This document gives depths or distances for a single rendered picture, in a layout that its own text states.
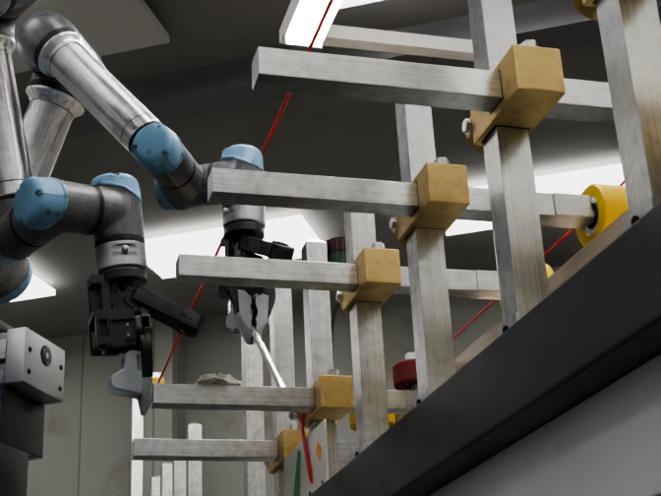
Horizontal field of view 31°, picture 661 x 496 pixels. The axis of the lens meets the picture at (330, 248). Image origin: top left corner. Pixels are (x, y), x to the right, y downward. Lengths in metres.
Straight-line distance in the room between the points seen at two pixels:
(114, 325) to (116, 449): 7.71
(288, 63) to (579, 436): 0.43
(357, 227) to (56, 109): 0.82
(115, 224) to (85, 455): 7.81
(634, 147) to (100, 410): 8.76
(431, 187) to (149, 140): 0.76
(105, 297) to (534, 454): 0.83
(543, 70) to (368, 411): 0.60
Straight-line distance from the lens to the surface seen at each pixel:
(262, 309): 2.01
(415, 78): 1.14
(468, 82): 1.16
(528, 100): 1.16
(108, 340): 1.73
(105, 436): 9.51
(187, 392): 1.75
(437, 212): 1.37
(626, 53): 0.97
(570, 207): 1.45
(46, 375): 1.97
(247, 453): 2.01
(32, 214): 1.73
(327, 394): 1.76
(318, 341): 1.86
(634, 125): 0.95
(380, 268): 1.57
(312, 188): 1.34
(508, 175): 1.17
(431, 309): 1.37
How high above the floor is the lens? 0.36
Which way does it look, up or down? 23 degrees up
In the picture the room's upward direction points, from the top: 3 degrees counter-clockwise
